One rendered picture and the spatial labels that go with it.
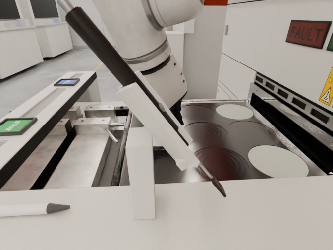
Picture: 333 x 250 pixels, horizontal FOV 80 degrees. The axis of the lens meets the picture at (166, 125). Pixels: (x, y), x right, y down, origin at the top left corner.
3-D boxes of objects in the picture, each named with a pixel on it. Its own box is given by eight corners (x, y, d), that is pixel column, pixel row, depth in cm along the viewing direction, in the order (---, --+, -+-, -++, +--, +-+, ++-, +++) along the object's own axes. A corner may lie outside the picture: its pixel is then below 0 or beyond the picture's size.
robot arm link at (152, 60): (148, 30, 38) (154, 44, 40) (113, 55, 36) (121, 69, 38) (178, 32, 33) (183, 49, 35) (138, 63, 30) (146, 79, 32)
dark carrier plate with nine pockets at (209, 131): (246, 103, 62) (247, 101, 61) (336, 187, 32) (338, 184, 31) (135, 106, 60) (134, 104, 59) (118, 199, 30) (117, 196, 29)
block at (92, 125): (112, 126, 52) (110, 116, 50) (109, 133, 49) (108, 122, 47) (80, 127, 51) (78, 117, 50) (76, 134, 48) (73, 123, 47)
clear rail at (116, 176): (134, 105, 61) (134, 101, 61) (115, 211, 29) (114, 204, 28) (130, 105, 61) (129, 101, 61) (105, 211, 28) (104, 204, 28)
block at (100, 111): (116, 113, 59) (115, 103, 57) (115, 118, 56) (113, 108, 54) (88, 114, 58) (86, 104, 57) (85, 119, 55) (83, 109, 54)
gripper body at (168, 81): (155, 39, 40) (173, 84, 47) (116, 68, 36) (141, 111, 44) (182, 43, 35) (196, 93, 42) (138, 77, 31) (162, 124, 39)
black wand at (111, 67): (48, 5, 11) (64, -11, 11) (58, 6, 12) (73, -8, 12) (220, 200, 19) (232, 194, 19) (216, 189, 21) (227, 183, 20)
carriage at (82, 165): (118, 120, 61) (117, 112, 59) (82, 237, 29) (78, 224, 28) (91, 121, 60) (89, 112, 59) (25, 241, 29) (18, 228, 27)
